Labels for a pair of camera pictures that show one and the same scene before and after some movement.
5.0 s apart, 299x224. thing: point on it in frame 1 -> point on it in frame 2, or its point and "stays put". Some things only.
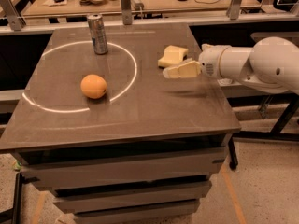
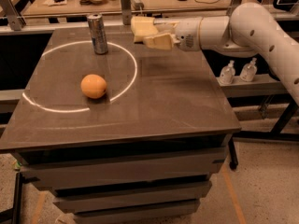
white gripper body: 209,63 -> 188,34
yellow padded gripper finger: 189,69 -> 163,41
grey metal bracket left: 17,21 stays put
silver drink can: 97,34 stays put
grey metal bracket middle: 125,5 stays put
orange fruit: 93,86 stays put
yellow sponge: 173,56 -> 143,27
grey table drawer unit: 145,182 stays put
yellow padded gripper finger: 185,61 -> 164,21
